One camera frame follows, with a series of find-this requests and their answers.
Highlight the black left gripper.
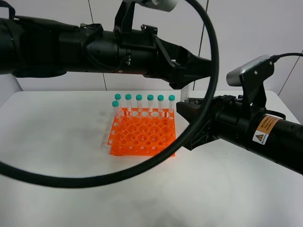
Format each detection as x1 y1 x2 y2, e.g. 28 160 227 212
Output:
114 25 212 89

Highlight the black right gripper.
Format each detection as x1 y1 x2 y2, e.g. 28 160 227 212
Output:
176 95 251 150

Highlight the test tube teal cap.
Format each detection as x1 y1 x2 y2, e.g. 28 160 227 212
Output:
180 84 190 103

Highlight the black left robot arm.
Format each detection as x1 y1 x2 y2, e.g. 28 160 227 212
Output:
0 0 212 89

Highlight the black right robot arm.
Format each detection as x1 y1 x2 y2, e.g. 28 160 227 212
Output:
184 95 303 174

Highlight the back row tube rightmost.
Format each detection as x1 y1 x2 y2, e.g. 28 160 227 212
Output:
169 95 175 113

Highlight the row tube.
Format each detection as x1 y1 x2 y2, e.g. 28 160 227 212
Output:
125 94 132 113
115 93 122 114
157 95 164 113
169 95 175 113
147 94 154 113
136 94 143 112

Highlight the orange plastic test tube rack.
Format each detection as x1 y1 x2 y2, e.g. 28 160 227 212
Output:
107 107 176 156

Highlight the front-left racked tube teal cap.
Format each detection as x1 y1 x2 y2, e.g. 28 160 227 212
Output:
112 100 121 122

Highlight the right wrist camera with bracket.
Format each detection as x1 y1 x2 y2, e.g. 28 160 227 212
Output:
226 55 275 107

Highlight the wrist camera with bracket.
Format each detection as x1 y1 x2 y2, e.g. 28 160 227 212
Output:
226 55 275 107
113 0 180 31

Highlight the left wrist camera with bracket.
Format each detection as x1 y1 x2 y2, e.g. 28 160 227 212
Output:
113 0 180 31

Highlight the black right camera cable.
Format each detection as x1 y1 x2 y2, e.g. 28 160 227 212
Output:
270 52 303 62

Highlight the black camera cable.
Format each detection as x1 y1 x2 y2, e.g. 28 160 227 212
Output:
270 52 303 62
0 0 219 189

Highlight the black left camera cable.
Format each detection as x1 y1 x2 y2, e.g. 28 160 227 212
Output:
0 0 219 189

